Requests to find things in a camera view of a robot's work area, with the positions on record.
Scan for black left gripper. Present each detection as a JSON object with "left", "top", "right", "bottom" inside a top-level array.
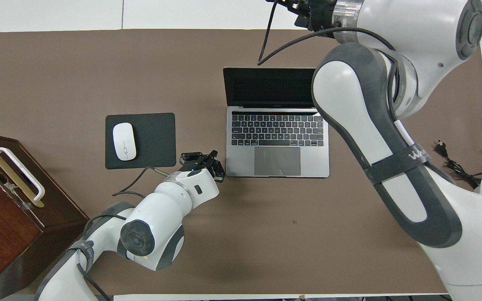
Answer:
[{"left": 179, "top": 149, "right": 226, "bottom": 184}]

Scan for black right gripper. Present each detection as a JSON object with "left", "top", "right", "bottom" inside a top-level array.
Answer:
[{"left": 292, "top": 0, "right": 338, "bottom": 32}]

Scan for grey Apple laptop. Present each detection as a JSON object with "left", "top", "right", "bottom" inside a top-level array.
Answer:
[{"left": 223, "top": 67, "right": 330, "bottom": 179}]

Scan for black mouse pad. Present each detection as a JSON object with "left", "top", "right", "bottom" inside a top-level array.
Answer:
[{"left": 105, "top": 112, "right": 177, "bottom": 170}]

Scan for brown table mat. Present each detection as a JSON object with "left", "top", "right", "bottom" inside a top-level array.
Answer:
[{"left": 0, "top": 29, "right": 482, "bottom": 295}]

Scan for white computer mouse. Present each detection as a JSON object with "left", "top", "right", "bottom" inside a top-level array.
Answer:
[{"left": 113, "top": 122, "right": 137, "bottom": 161}]

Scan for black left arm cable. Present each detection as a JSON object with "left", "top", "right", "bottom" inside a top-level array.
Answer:
[{"left": 76, "top": 166, "right": 171, "bottom": 301}]

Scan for white box handle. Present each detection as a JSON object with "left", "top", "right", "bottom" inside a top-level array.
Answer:
[{"left": 0, "top": 147, "right": 46, "bottom": 202}]

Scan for black lamp power cable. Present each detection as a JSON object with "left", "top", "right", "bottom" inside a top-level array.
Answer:
[{"left": 436, "top": 141, "right": 482, "bottom": 186}]

